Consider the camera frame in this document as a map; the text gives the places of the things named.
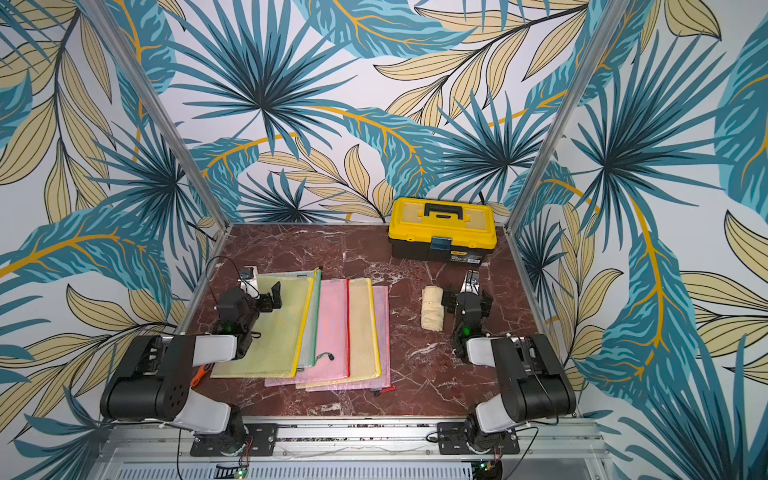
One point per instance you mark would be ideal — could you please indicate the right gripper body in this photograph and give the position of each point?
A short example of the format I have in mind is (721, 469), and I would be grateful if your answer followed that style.
(468, 297)

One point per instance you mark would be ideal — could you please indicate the cream wiping cloth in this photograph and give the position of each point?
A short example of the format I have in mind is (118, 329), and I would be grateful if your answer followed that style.
(432, 310)

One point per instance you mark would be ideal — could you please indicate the yellow black toolbox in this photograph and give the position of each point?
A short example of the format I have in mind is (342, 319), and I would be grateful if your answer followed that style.
(440, 231)

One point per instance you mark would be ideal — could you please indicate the pink red-zip mesh bag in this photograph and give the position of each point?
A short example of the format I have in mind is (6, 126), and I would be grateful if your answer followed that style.
(332, 360)

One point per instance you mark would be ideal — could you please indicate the yellow mesh document bag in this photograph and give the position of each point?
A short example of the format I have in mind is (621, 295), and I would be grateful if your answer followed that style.
(363, 341)

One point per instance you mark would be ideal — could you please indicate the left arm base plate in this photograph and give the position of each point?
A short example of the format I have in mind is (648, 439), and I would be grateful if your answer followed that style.
(252, 439)

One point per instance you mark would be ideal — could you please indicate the pink mesh document bag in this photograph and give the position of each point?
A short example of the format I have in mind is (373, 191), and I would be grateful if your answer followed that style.
(381, 304)

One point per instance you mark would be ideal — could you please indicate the yellow-green mesh document bag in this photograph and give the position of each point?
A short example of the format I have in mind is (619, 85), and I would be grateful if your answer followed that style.
(275, 352)

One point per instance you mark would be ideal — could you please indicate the aluminium front rail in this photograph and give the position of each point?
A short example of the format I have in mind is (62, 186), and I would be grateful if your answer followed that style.
(405, 447)

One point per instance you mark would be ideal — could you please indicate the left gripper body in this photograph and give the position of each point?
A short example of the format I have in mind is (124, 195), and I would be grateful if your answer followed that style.
(249, 320)

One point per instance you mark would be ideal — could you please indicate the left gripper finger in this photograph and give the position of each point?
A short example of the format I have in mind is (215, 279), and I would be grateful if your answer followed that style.
(271, 300)
(252, 281)

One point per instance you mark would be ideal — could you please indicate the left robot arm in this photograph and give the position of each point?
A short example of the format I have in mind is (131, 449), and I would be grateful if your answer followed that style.
(153, 381)

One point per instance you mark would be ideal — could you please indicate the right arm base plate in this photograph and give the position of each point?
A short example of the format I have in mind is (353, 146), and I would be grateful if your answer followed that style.
(465, 438)

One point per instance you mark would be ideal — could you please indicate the orange handled screwdriver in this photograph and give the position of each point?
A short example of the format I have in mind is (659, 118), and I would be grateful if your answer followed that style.
(200, 374)

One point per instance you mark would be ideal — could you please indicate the green-zip clear mesh bag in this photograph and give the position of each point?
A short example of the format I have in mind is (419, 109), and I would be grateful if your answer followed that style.
(308, 348)

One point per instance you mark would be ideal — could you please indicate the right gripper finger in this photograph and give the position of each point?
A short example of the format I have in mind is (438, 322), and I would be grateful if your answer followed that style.
(449, 300)
(471, 282)

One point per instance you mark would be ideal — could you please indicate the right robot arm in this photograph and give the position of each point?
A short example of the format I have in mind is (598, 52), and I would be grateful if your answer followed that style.
(532, 382)

